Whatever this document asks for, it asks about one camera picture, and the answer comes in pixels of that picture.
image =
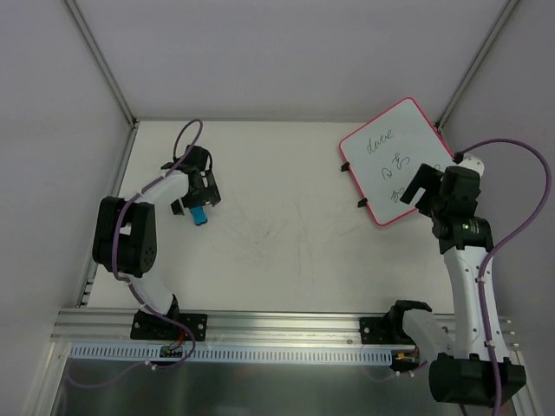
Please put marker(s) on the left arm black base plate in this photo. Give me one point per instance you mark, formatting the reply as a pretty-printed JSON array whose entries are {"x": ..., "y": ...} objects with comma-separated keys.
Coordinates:
[{"x": 146, "y": 327}]

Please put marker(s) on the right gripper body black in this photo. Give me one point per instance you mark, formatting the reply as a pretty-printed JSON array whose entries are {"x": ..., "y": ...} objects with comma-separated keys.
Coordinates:
[{"x": 427, "y": 198}]

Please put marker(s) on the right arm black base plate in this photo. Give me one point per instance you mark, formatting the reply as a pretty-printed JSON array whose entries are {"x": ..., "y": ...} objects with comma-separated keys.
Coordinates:
[{"x": 382, "y": 331}]

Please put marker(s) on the aluminium corner post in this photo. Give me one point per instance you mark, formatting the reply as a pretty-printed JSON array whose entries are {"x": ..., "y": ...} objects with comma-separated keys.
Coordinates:
[
  {"x": 93, "y": 47},
  {"x": 493, "y": 34}
]

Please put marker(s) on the aluminium mounting rail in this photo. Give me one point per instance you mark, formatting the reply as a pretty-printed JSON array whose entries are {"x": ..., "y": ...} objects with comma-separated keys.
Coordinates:
[{"x": 224, "y": 328}]

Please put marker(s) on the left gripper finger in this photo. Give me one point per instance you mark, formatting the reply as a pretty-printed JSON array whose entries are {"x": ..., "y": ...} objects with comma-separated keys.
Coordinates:
[
  {"x": 177, "y": 207},
  {"x": 208, "y": 208}
]

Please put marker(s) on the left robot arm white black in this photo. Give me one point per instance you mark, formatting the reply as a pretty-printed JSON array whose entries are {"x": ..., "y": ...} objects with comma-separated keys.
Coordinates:
[{"x": 126, "y": 242}]

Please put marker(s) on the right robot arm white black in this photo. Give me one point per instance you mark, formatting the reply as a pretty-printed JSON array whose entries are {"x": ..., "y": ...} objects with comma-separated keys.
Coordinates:
[{"x": 474, "y": 367}]

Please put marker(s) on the left aluminium corner post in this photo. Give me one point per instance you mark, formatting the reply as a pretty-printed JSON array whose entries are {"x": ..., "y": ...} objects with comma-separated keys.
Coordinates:
[{"x": 93, "y": 47}]

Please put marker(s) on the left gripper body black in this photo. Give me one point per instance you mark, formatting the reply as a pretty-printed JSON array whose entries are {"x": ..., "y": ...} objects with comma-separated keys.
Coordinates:
[{"x": 205, "y": 193}]

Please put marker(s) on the right aluminium corner post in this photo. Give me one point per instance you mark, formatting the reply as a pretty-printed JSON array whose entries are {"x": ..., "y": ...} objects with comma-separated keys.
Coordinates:
[{"x": 493, "y": 34}]

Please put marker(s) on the pink framed whiteboard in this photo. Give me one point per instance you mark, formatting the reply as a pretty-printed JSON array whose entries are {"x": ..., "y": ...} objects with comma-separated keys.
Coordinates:
[{"x": 385, "y": 154}]

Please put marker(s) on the white slotted cable duct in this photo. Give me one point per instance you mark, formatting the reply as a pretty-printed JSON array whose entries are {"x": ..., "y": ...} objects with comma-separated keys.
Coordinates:
[{"x": 232, "y": 354}]

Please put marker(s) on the blue whiteboard eraser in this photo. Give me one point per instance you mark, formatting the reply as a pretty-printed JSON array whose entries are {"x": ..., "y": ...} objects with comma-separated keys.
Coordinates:
[{"x": 199, "y": 216}]

